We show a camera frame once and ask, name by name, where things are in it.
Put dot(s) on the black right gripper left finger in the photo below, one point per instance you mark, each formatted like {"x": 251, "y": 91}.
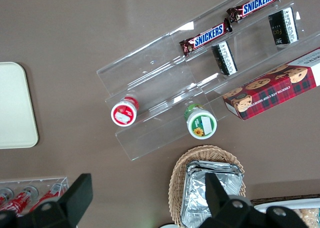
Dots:
{"x": 67, "y": 208}

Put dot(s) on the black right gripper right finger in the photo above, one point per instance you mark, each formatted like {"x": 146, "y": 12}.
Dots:
{"x": 225, "y": 210}

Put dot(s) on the dark brown under tray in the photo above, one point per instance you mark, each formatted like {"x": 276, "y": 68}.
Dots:
{"x": 275, "y": 200}

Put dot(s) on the light oval wicker basket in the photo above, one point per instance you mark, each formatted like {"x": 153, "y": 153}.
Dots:
{"x": 177, "y": 178}

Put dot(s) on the white rectangular snack tray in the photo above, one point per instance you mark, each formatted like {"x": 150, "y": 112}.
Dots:
{"x": 310, "y": 205}

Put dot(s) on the beige plastic tray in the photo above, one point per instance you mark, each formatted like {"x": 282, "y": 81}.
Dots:
{"x": 15, "y": 105}

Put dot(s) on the clear acrylic bottle rack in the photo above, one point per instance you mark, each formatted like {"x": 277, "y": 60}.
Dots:
{"x": 50, "y": 181}

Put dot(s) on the stacked aluminium foil trays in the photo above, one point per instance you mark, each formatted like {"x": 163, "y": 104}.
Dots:
{"x": 195, "y": 188}

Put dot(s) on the rice cracker bag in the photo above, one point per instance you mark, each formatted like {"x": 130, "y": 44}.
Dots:
{"x": 312, "y": 216}

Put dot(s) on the green lidded cup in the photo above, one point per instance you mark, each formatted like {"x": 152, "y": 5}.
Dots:
{"x": 202, "y": 123}

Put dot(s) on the red lidded cup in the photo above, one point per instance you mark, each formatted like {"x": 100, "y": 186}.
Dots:
{"x": 124, "y": 113}

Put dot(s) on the red tartan cookie box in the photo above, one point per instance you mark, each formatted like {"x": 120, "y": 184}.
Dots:
{"x": 272, "y": 90}

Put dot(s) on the clear acrylic stepped shelf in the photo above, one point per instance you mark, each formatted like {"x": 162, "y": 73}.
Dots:
{"x": 155, "y": 88}

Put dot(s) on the small black chocolate box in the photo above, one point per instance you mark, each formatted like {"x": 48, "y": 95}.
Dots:
{"x": 283, "y": 26}
{"x": 225, "y": 58}

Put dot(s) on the Snickers chocolate bar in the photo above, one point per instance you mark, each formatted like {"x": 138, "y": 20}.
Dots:
{"x": 207, "y": 35}
{"x": 255, "y": 5}

